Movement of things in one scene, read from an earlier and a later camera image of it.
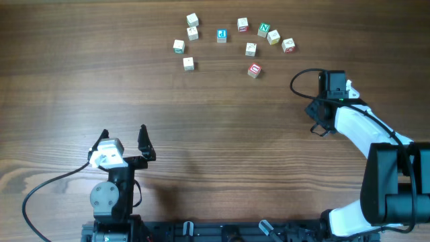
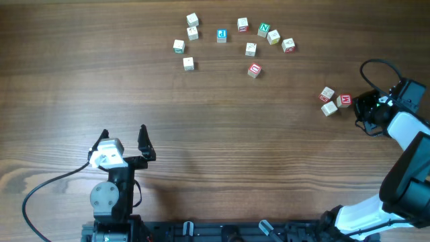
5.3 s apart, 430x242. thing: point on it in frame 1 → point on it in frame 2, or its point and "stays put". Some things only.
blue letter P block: x=222 y=35 stays put
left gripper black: x=133 y=161 stays put
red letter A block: x=188 y=63 stays put
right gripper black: x=310 y=109 → x=367 y=99
